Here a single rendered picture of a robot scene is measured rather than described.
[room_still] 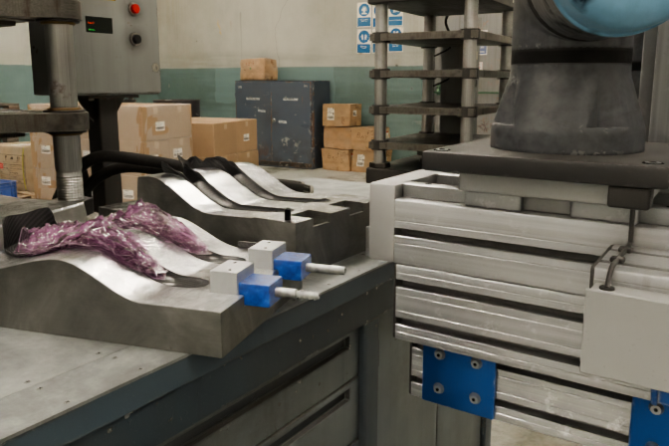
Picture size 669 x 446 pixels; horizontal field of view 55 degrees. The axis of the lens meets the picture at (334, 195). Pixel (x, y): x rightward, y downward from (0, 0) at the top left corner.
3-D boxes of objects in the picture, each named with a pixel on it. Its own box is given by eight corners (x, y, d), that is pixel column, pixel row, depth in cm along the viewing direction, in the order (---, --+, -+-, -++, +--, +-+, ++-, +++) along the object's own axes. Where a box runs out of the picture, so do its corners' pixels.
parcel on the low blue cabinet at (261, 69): (279, 80, 850) (279, 58, 845) (264, 80, 821) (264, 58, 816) (254, 80, 870) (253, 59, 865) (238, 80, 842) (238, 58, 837)
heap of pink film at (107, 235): (220, 250, 95) (219, 198, 94) (153, 286, 78) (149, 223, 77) (76, 237, 103) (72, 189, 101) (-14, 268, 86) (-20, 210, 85)
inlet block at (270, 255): (349, 284, 89) (349, 246, 88) (339, 296, 84) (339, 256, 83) (263, 276, 92) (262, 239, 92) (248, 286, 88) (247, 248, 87)
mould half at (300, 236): (379, 244, 121) (380, 174, 119) (296, 279, 100) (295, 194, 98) (195, 214, 149) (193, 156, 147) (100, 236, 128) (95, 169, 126)
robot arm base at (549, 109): (654, 144, 69) (662, 51, 67) (630, 159, 56) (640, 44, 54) (515, 138, 77) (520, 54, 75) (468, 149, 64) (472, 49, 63)
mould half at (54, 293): (302, 288, 96) (302, 216, 94) (222, 358, 71) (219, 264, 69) (32, 260, 110) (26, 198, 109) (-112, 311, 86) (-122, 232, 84)
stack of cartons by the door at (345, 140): (392, 170, 798) (393, 104, 783) (381, 174, 770) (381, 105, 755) (333, 166, 840) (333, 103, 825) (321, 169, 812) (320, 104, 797)
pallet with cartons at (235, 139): (259, 192, 641) (257, 118, 628) (216, 207, 567) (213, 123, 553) (160, 185, 685) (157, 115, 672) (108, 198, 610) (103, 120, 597)
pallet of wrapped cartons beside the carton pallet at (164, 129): (205, 213, 542) (200, 102, 526) (138, 233, 471) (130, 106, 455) (99, 201, 595) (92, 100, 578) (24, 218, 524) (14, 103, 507)
